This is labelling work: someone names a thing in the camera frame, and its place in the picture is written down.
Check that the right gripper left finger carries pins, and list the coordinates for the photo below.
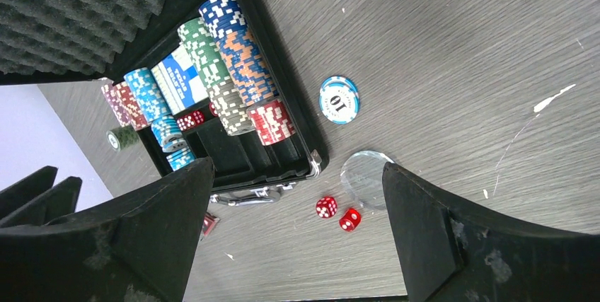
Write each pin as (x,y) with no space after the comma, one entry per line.
(139,246)

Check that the green grey chip row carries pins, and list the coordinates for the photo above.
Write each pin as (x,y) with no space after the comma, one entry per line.
(215,77)

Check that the green chip stack on table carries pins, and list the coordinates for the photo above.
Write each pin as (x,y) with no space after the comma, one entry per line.
(121,138)

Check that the purple chip stack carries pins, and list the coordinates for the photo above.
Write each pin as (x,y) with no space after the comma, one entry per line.
(114,102)

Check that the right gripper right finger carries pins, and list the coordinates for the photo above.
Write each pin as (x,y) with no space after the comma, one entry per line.
(452,249)

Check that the red dice in case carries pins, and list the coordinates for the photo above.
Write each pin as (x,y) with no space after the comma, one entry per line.
(193,117)

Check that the red die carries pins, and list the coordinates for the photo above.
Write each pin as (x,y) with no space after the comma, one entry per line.
(350,220)
(326,207)

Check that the blue boxed card deck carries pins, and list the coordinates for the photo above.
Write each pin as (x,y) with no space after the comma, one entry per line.
(179,81)

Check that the light blue chip stack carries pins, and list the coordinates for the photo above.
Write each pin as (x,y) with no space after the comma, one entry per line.
(339,99)

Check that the red black triangle dealer button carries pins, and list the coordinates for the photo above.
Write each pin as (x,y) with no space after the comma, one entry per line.
(210,221)

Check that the red die left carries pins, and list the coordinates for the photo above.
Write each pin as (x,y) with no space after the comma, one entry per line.
(326,207)

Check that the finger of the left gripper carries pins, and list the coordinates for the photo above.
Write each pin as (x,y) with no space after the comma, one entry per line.
(58,201)
(16,195)

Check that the black poker set case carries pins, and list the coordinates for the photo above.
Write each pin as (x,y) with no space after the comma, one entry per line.
(54,41)

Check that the red white chip stack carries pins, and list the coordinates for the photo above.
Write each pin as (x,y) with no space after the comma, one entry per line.
(271,121)

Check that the clear round disc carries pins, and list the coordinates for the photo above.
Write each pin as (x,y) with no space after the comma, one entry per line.
(361,178)

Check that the dark red chip stack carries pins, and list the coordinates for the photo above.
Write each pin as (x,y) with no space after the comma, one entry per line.
(133,111)

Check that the red die right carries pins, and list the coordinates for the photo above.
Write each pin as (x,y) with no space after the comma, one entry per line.
(350,220)

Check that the blue orange chip row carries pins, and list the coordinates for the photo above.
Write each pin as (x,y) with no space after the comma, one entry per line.
(239,50)

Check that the light blue chip row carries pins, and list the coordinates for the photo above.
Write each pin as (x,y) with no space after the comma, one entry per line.
(155,109)

